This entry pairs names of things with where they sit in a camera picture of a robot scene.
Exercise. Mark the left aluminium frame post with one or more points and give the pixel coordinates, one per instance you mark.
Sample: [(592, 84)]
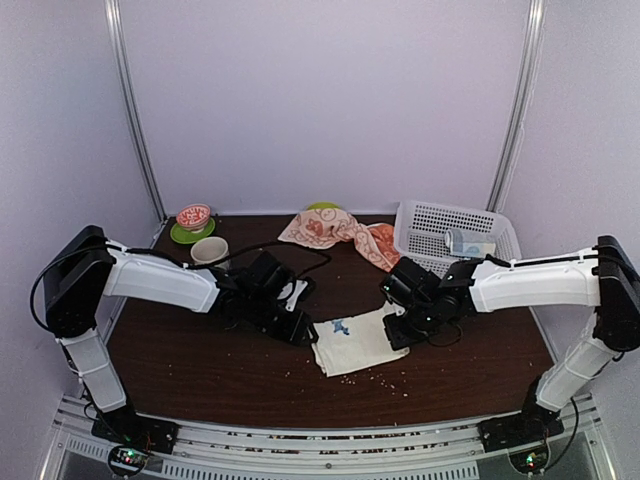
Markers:
[(118, 42)]

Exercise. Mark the aluminium frame post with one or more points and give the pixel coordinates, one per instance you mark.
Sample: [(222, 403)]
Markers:
[(524, 89), (118, 42)]

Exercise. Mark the white ceramic mug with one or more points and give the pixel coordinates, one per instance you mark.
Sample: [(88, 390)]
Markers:
[(211, 251)]

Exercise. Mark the right aluminium frame post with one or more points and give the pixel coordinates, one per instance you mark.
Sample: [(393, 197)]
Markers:
[(524, 89)]

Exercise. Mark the green bowl behind towel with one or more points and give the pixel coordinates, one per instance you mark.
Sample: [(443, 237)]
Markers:
[(322, 205)]

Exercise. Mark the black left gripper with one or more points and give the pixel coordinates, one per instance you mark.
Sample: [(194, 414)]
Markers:
[(295, 332)]

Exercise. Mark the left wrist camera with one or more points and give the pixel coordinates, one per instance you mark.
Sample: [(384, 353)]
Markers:
[(295, 292)]

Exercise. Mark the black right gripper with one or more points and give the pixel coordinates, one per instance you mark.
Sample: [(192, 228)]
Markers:
[(398, 339)]

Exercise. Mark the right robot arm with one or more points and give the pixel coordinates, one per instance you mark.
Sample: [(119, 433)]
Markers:
[(602, 278)]

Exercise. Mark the white towel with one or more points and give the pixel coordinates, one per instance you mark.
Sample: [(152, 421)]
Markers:
[(350, 344)]

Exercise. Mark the rolled grey blue towel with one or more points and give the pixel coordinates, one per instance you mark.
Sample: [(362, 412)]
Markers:
[(469, 244)]

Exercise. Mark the green saucer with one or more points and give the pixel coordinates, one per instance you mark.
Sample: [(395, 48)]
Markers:
[(182, 236)]

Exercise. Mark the orange patterned towel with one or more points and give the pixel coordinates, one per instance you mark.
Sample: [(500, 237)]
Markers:
[(322, 229)]

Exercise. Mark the white plastic basket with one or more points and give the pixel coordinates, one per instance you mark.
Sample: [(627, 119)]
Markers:
[(435, 235)]

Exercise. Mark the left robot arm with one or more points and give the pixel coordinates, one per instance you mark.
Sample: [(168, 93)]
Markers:
[(265, 294)]

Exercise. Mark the red patterned bowl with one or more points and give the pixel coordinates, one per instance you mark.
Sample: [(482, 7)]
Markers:
[(194, 218)]

